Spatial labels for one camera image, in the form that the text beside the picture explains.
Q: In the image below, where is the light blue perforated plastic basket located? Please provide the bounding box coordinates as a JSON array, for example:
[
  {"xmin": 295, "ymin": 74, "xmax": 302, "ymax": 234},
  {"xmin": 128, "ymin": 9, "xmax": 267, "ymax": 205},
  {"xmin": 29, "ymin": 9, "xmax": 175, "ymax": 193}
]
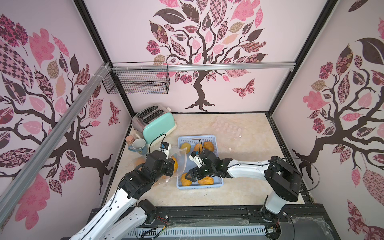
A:
[{"xmin": 177, "ymin": 135, "xmax": 224, "ymax": 190}]

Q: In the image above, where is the clear blue zipper bag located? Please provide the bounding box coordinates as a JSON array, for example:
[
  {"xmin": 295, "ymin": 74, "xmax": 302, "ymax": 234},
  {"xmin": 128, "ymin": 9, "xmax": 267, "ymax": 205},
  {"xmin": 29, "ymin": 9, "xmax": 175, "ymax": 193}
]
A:
[{"xmin": 134, "ymin": 156, "xmax": 148, "ymax": 171}]

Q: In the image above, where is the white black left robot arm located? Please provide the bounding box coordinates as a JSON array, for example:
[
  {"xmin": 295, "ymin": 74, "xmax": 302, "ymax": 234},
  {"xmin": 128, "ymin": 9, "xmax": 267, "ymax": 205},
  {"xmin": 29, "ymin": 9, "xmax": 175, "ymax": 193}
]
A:
[{"xmin": 71, "ymin": 150, "xmax": 175, "ymax": 240}]

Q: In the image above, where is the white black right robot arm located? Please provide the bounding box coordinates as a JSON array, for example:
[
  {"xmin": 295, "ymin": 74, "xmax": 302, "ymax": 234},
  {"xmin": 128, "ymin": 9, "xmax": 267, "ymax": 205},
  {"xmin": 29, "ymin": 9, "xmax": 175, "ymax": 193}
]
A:
[{"xmin": 185, "ymin": 150, "xmax": 303, "ymax": 215}]

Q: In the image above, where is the brown potato right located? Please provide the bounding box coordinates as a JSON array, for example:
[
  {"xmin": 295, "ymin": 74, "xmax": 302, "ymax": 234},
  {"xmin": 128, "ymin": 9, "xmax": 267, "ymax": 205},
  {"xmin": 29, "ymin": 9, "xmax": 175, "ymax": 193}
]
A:
[{"xmin": 203, "ymin": 141, "xmax": 215, "ymax": 152}]

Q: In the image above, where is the white blue ceramic mug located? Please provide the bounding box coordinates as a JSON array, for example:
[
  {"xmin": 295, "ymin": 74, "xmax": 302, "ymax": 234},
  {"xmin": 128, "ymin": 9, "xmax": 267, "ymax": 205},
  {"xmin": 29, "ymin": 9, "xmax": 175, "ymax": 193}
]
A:
[{"xmin": 128, "ymin": 139, "xmax": 148, "ymax": 155}]

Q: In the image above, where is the yellow-green potato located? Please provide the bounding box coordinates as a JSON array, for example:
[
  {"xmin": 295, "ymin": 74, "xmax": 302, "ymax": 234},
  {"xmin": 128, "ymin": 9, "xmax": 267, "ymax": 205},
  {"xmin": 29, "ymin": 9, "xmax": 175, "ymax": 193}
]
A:
[{"xmin": 180, "ymin": 143, "xmax": 192, "ymax": 154}]

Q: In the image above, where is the small pink cup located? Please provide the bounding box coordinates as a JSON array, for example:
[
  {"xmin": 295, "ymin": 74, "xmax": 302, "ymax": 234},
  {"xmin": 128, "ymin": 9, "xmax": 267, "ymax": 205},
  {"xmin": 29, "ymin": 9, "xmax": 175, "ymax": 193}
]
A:
[{"xmin": 125, "ymin": 135, "xmax": 136, "ymax": 146}]

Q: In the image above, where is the mint green silver toaster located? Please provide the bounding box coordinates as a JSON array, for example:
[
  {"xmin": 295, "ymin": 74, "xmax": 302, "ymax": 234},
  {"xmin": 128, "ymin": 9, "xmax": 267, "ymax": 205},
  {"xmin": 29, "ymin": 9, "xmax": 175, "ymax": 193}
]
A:
[{"xmin": 132, "ymin": 104, "xmax": 177, "ymax": 146}]

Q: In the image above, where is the white slotted cable duct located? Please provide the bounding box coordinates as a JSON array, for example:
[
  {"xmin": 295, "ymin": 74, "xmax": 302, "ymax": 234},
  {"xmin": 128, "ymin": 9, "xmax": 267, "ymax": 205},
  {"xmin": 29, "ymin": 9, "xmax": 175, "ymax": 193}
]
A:
[{"xmin": 123, "ymin": 226, "xmax": 267, "ymax": 240}]

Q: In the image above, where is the black wire wall basket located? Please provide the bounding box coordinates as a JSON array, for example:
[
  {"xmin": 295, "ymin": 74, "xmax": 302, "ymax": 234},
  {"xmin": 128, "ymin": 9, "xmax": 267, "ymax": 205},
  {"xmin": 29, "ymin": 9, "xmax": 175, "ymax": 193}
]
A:
[{"xmin": 102, "ymin": 61, "xmax": 171, "ymax": 95}]

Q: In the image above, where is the aluminium rail back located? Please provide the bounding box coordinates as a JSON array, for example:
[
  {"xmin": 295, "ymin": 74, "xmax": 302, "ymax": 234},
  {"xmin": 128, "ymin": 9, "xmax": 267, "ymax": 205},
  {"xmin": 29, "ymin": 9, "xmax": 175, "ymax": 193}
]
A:
[{"xmin": 112, "ymin": 62, "xmax": 296, "ymax": 72}]

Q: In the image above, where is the aluminium rail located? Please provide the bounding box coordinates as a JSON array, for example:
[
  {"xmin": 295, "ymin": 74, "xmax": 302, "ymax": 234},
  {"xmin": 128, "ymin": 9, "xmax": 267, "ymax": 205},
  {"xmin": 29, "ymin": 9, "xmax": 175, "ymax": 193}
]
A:
[
  {"xmin": 112, "ymin": 62, "xmax": 296, "ymax": 72},
  {"xmin": 0, "ymin": 62, "xmax": 111, "ymax": 226}
]

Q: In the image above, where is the black base frame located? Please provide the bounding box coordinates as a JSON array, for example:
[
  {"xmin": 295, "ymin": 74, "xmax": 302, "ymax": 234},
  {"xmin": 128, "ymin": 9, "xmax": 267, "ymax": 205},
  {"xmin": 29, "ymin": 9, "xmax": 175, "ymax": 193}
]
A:
[{"xmin": 80, "ymin": 203, "xmax": 341, "ymax": 240}]

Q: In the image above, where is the aluminium rail left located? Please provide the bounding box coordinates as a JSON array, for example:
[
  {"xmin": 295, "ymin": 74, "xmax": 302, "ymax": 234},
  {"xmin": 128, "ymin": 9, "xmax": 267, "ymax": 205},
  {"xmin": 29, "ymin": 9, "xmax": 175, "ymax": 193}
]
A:
[{"xmin": 0, "ymin": 62, "xmax": 111, "ymax": 226}]

